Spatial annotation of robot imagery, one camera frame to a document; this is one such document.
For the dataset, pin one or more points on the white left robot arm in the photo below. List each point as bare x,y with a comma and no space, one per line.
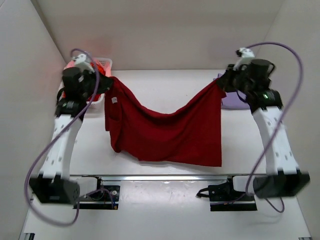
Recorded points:
52,185

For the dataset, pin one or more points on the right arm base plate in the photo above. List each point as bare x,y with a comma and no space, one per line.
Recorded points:
224,198

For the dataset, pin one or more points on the orange red t shirt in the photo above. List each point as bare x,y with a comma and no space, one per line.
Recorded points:
101,71

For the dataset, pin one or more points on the folded lilac t shirt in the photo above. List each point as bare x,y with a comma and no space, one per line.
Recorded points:
232,102

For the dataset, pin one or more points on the pink t shirt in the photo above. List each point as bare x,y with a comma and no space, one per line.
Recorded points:
70,65

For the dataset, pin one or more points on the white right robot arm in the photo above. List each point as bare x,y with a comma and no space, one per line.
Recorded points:
283,176

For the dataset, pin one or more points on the white plastic laundry basket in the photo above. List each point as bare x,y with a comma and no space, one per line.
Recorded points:
81,77

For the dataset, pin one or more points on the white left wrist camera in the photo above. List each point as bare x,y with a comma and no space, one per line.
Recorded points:
83,62

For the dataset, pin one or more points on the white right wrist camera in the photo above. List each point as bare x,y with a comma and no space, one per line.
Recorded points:
246,55

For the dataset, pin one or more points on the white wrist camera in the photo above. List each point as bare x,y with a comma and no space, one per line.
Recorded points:
83,62
246,55

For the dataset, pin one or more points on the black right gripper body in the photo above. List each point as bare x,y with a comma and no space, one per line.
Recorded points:
240,83

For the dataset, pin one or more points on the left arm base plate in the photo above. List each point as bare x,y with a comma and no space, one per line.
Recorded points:
97,193

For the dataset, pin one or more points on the dark red t shirt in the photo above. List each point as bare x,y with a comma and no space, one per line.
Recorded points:
190,135

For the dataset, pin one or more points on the aluminium table edge rail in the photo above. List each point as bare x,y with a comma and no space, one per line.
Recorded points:
158,177

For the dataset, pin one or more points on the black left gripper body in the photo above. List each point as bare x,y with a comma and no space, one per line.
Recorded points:
87,85

